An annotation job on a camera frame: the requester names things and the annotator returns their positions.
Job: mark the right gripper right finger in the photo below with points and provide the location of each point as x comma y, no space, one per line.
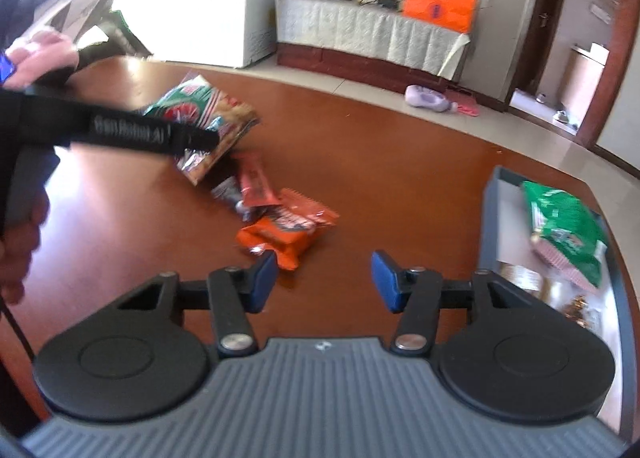
415,294

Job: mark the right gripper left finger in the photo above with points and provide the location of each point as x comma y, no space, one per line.
235,292

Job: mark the clear wrapper silver snack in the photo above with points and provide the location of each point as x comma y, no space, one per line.
229,193

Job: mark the brown tan snack packet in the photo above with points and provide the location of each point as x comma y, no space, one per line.
525,279

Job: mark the dark foil candy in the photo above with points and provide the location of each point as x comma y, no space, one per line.
576,311

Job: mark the green snack bag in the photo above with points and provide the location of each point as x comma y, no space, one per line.
565,235

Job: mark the person left hand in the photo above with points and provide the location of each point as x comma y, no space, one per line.
34,56

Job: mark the orange snack packet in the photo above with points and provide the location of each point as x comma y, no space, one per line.
288,229

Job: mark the white blue storage box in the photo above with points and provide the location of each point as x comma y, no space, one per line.
611,312

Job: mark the dark red candy bar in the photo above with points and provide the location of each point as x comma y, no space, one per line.
255,187

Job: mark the green shrimp chips bag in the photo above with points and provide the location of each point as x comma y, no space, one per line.
196,102

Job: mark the purple detergent bottle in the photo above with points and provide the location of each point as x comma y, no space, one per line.
426,98

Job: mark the white chest freezer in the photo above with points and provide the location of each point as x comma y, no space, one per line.
229,33

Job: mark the tv cabinet with cloth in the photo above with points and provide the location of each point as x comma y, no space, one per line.
366,44

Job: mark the dark wooden door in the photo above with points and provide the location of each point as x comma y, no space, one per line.
537,45

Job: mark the wooden cabinet in hallway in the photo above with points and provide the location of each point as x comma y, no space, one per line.
580,80

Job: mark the black router box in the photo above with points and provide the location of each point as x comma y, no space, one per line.
392,5

